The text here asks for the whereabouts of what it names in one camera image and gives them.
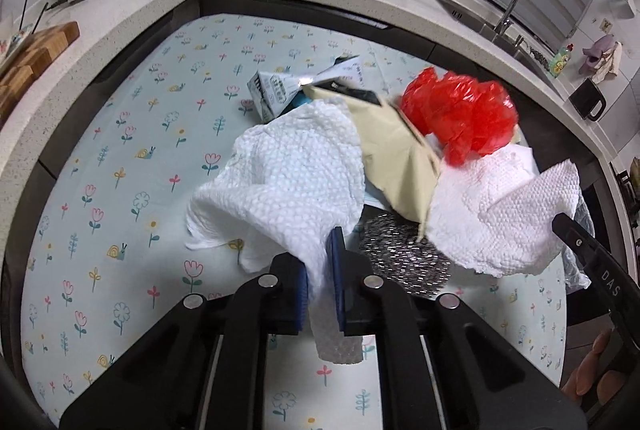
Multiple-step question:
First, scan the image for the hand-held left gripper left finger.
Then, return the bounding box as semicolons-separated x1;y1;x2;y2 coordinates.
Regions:
59;252;309;430

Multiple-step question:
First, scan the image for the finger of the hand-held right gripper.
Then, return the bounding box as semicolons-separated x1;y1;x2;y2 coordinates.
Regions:
551;212;640;311

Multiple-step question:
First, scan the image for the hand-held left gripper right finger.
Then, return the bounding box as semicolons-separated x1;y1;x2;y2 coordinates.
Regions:
326;226;589;430

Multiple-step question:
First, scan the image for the steel wire scrubber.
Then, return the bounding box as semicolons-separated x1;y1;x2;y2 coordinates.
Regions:
360;212;452;295

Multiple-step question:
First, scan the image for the white embossed paper towel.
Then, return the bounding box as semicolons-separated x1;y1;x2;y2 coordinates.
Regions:
185;100;368;366
425;145;583;279

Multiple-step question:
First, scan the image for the beige packet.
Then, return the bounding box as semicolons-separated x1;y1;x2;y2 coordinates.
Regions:
305;82;446;241

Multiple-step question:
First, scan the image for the crushed grey white carton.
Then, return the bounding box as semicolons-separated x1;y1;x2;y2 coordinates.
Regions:
247;54;376;123

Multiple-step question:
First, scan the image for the red plastic bag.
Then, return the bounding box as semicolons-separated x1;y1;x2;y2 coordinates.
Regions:
399;66;520;168

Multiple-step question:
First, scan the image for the person's right hand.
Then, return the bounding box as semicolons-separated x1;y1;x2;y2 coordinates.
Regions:
562;329;627;412

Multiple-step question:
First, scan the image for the clear plastic wrapper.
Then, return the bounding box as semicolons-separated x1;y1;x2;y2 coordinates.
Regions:
562;197;595;293

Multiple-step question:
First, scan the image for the black kettle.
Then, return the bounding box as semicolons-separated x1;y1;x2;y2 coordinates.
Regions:
569;78;606;123

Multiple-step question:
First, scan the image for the beige cloth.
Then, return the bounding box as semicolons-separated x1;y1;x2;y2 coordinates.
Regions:
592;42;624;83

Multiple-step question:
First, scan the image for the green dish soap bottle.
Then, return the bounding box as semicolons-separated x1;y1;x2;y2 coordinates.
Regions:
549;44;576;78

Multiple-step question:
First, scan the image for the purple cloth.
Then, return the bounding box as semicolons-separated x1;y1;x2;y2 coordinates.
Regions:
579;34;616;75

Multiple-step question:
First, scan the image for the steel sink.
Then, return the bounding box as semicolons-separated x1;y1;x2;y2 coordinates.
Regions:
435;0;557;81

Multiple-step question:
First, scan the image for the wooden cutting board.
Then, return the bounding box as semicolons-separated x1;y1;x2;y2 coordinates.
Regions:
0;22;81;121

